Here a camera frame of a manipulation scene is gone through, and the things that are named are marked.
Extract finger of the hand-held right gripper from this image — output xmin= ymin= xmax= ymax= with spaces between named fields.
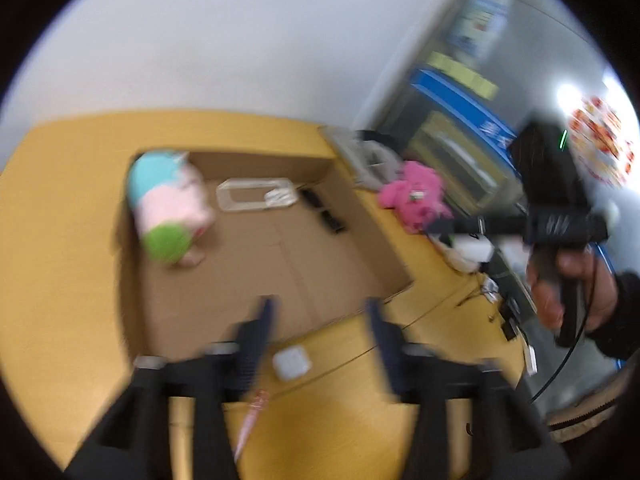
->
xmin=425 ymin=214 xmax=526 ymax=237

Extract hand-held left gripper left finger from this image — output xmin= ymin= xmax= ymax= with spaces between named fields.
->
xmin=65 ymin=296 xmax=278 ymax=480

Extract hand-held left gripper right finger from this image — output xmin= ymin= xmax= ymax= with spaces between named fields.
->
xmin=365 ymin=297 xmax=572 ymax=480

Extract white earbuds case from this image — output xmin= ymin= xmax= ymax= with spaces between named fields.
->
xmin=272 ymin=348 xmax=312 ymax=381

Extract cardboard box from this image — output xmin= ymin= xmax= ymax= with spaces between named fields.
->
xmin=117 ymin=149 xmax=416 ymax=362

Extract black sunglasses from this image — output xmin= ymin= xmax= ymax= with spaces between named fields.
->
xmin=299 ymin=187 xmax=349 ymax=235

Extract person's right forearm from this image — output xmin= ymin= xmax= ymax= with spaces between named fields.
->
xmin=585 ymin=270 xmax=640 ymax=361

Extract person's right hand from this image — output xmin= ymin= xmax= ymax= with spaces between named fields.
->
xmin=525 ymin=251 xmax=626 ymax=335

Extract panda plush toy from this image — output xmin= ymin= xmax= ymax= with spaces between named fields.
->
xmin=434 ymin=234 xmax=495 ymax=274

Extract pink bear plush toy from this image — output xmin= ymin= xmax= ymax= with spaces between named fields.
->
xmin=377 ymin=161 xmax=454 ymax=235

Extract pink slim packet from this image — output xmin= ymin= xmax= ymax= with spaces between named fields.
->
xmin=232 ymin=389 xmax=271 ymax=462

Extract black device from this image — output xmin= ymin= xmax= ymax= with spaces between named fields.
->
xmin=486 ymin=249 xmax=532 ymax=342

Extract yellow sticky notes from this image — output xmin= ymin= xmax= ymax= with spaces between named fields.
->
xmin=426 ymin=51 xmax=501 ymax=99

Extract pink pig plush toy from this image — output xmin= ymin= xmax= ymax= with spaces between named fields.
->
xmin=125 ymin=152 xmax=217 ymax=267

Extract blue door poster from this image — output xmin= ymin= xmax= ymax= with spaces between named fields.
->
xmin=446 ymin=0 xmax=516 ymax=59

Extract person's tan jacket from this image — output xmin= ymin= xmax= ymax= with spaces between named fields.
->
xmin=544 ymin=372 xmax=633 ymax=443

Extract round red wall poster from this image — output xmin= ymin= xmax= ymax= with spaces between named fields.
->
xmin=566 ymin=95 xmax=637 ymax=189

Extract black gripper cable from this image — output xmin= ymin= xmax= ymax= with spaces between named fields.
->
xmin=529 ymin=242 xmax=611 ymax=407

